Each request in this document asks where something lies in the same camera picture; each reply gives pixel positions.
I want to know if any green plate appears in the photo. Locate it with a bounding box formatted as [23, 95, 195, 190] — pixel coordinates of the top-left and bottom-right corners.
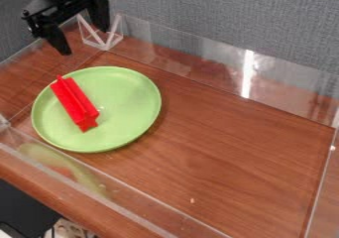
[31, 66, 161, 153]

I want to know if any red plastic block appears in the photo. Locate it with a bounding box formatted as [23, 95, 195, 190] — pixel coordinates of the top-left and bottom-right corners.
[51, 75, 99, 132]

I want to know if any clear acrylic enclosure wall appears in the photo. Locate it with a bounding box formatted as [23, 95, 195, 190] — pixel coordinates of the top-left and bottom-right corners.
[0, 15, 339, 238]

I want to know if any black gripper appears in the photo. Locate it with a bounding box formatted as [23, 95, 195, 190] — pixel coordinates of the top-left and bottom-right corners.
[21, 0, 109, 56]

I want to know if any white power strip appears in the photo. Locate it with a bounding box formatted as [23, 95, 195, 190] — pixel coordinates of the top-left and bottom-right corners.
[43, 218, 97, 238]

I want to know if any clear acrylic corner bracket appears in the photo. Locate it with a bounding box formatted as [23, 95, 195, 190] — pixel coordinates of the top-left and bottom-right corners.
[77, 14, 123, 51]

